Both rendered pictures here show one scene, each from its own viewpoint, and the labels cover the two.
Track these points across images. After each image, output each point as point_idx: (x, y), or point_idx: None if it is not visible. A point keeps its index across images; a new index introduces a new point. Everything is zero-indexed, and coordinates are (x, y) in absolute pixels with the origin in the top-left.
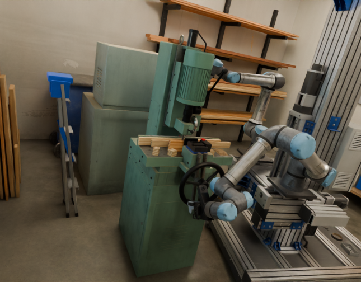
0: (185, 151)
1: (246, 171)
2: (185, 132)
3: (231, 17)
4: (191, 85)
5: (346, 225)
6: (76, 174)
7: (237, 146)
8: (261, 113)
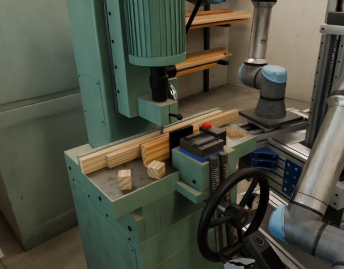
0: (181, 159)
1: (338, 177)
2: (166, 121)
3: None
4: (156, 25)
5: None
6: None
7: (206, 99)
8: (263, 45)
